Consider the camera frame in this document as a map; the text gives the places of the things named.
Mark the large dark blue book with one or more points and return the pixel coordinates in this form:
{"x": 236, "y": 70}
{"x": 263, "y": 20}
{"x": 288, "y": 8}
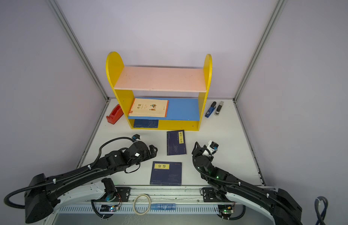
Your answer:
{"x": 166, "y": 173}

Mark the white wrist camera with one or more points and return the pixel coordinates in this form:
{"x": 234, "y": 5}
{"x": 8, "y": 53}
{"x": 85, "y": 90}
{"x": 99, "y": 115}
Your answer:
{"x": 212, "y": 147}
{"x": 136, "y": 137}

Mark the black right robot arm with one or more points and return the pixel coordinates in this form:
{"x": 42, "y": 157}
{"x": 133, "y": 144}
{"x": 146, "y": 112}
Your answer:
{"x": 277, "y": 205}

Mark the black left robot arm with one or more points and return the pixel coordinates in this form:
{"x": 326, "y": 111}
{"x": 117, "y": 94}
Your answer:
{"x": 41, "y": 200}

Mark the blue label strip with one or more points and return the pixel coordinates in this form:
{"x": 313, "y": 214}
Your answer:
{"x": 163, "y": 207}

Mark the red-edged beige reading book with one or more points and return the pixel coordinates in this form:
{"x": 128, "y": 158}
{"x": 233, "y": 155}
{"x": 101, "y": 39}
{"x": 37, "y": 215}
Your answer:
{"x": 147, "y": 107}

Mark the masking tape roll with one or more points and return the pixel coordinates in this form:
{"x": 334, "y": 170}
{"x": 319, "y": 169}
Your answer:
{"x": 141, "y": 204}

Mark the small dark blue poetry book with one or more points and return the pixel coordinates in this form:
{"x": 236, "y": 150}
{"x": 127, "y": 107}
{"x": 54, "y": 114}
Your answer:
{"x": 176, "y": 143}

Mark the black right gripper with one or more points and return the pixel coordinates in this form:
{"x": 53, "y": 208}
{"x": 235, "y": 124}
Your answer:
{"x": 198, "y": 152}

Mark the grey black stapler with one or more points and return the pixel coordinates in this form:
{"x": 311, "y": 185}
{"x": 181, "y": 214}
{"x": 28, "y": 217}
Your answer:
{"x": 219, "y": 107}

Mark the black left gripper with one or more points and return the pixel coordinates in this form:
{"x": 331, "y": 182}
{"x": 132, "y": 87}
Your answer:
{"x": 153, "y": 153}

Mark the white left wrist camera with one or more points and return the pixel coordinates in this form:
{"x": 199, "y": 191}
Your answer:
{"x": 136, "y": 137}

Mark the yellow blue pink bookshelf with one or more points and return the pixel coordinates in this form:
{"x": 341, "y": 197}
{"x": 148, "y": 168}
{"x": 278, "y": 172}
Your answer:
{"x": 183, "y": 113}

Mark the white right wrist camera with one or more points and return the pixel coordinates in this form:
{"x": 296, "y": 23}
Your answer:
{"x": 212, "y": 147}

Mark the blue stapler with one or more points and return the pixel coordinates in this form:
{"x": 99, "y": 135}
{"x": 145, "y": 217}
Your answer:
{"x": 211, "y": 109}

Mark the red tape dispenser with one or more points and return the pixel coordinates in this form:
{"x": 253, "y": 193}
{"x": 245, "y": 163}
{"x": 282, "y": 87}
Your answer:
{"x": 115, "y": 115}

